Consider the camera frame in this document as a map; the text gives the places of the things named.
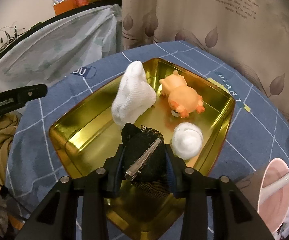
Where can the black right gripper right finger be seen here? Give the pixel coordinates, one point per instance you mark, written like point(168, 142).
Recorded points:
point(233, 215)

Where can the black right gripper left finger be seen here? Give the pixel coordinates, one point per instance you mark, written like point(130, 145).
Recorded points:
point(56, 215)

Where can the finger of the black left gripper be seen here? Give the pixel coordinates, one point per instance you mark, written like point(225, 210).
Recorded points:
point(14, 99)

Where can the white fluffy pompom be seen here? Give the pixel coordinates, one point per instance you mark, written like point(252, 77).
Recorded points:
point(187, 140)

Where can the black hair bow clip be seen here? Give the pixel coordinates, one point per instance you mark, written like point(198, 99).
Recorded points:
point(144, 161)

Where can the orange rubber toy animal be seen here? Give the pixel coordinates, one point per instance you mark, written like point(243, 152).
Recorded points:
point(182, 99)

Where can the brown crumpled cloth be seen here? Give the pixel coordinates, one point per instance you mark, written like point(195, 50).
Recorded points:
point(2, 134)

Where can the white ceramic spoon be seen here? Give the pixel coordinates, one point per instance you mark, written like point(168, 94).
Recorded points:
point(269, 189)

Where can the pink ceramic mug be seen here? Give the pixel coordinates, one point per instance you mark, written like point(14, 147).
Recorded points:
point(274, 210)

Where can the blue checked tablecloth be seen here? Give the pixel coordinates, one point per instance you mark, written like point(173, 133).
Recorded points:
point(254, 138)

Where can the pale green plastic cover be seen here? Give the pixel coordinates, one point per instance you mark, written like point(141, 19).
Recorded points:
point(62, 47)

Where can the gold red tin box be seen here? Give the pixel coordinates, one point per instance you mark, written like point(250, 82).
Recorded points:
point(86, 136)

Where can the orange storage box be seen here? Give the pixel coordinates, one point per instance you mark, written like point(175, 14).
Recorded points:
point(64, 6)

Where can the beige leaf print curtain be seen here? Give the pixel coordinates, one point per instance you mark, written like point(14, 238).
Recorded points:
point(252, 36)

